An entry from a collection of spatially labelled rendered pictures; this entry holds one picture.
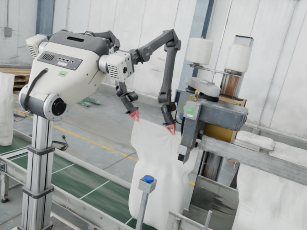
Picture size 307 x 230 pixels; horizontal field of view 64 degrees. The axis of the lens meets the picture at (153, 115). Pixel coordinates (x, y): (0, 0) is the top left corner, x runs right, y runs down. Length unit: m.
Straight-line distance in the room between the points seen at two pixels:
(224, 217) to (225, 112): 0.90
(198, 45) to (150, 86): 5.73
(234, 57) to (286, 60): 4.91
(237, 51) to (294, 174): 0.76
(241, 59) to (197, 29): 4.84
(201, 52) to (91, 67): 0.72
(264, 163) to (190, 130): 0.46
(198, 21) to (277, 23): 1.75
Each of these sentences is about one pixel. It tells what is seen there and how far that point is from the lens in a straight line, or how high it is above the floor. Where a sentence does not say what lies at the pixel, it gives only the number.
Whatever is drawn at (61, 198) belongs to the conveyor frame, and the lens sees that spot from 2.11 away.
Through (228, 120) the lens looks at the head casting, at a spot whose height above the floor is 1.28.
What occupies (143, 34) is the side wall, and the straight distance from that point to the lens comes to 7.50.
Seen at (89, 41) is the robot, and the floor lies 1.54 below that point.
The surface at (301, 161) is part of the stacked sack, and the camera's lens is 4.40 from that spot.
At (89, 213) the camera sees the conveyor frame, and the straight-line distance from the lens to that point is 1.97.
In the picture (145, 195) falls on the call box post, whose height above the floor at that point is 0.75.
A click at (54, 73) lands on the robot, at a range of 1.35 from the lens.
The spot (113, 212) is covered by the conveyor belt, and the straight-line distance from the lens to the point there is 1.94.
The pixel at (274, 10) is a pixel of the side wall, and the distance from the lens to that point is 6.64.
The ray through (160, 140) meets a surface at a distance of 1.68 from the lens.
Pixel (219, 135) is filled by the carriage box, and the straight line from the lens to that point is 1.68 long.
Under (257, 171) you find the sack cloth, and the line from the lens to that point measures 1.57.
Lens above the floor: 1.56
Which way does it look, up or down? 14 degrees down
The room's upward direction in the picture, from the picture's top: 11 degrees clockwise
